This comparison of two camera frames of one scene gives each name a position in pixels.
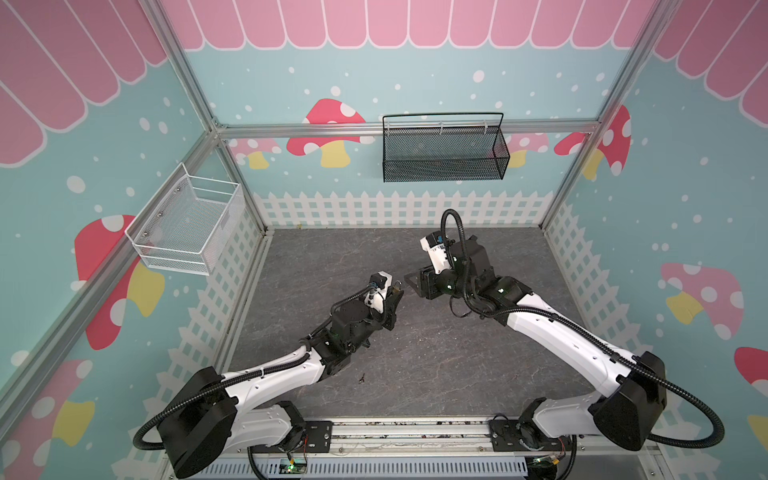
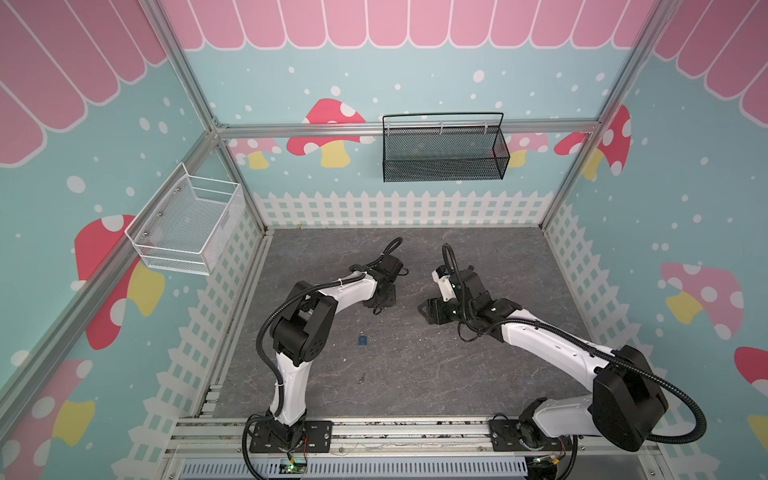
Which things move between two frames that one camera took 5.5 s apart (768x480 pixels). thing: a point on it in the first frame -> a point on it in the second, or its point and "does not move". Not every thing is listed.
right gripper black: (427, 282) -> (437, 309)
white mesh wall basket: (188, 224) does not move
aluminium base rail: (597, 438) does not move
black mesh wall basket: (449, 146) does not move
